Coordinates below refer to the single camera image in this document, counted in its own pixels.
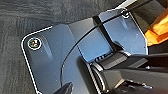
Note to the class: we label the grey robot torso limb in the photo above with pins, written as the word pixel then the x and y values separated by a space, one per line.
pixel 133 71

